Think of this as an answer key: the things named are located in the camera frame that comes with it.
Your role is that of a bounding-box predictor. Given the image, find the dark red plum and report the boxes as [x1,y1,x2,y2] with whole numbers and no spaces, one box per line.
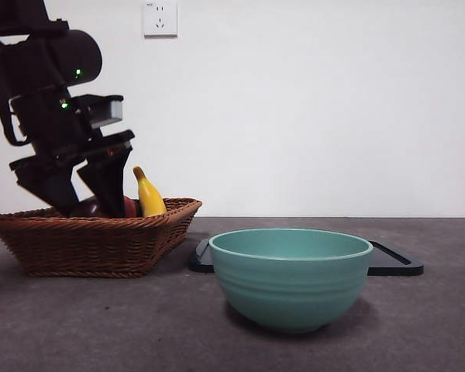
[70,195,110,219]

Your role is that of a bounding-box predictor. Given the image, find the teal ribbed bowl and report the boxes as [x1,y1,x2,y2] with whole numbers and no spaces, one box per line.
[208,228,374,334]

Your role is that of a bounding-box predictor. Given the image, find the yellow banana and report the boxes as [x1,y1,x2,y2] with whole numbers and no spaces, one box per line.
[133,166,168,218]

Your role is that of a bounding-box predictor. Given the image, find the brown wicker basket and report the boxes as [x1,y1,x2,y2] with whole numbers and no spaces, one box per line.
[0,198,203,279]

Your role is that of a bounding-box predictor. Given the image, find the black rectangular tray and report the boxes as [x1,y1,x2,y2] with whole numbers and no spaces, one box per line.
[188,238,425,277]

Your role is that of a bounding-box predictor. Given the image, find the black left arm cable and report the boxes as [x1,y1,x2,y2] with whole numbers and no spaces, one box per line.
[0,108,28,147]

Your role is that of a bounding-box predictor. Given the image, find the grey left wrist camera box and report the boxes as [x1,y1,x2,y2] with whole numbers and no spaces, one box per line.
[74,94,124,129]

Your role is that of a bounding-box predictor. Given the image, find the white wall socket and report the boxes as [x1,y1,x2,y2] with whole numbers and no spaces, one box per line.
[143,1,178,40]

